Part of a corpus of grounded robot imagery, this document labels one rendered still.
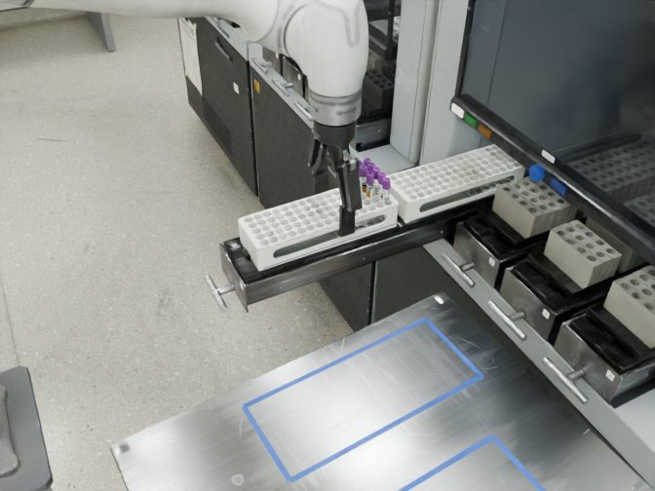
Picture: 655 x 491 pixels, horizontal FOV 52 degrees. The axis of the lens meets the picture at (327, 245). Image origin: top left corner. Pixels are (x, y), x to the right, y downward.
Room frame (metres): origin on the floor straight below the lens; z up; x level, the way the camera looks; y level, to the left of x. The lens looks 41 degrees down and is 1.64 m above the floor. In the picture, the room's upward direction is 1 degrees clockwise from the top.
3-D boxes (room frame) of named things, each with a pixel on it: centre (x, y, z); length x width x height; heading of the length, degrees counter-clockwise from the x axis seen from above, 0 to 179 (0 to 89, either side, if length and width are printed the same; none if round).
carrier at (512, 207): (1.04, -0.37, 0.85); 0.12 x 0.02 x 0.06; 28
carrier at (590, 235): (0.92, -0.48, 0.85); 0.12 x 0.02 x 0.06; 27
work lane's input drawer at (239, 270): (1.07, -0.10, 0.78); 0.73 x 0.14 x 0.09; 118
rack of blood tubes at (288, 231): (1.00, 0.02, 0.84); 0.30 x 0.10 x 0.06; 118
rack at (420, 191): (1.15, -0.26, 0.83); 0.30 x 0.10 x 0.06; 118
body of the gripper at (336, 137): (1.02, -0.01, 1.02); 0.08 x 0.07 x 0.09; 28
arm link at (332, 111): (1.02, -0.01, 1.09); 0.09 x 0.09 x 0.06
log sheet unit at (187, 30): (2.67, 0.61, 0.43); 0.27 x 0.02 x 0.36; 28
